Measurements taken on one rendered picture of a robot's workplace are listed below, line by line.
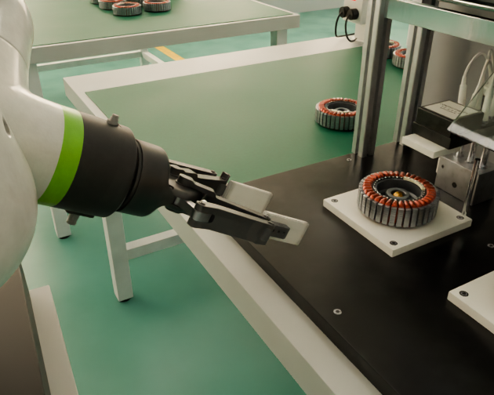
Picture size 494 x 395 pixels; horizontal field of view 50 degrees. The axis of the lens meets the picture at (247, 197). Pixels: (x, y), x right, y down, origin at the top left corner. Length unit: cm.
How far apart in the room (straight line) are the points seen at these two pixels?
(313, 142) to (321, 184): 21
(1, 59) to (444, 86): 76
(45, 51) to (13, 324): 142
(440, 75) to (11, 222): 86
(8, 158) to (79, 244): 184
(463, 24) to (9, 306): 64
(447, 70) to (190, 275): 120
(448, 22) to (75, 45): 134
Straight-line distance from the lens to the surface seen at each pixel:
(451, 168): 88
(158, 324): 173
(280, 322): 64
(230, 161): 98
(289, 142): 106
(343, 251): 72
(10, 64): 50
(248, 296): 68
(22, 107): 47
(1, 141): 31
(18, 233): 31
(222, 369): 159
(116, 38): 192
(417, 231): 76
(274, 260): 69
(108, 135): 49
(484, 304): 66
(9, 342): 51
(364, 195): 76
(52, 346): 65
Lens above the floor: 119
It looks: 30 degrees down
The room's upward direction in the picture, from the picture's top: straight up
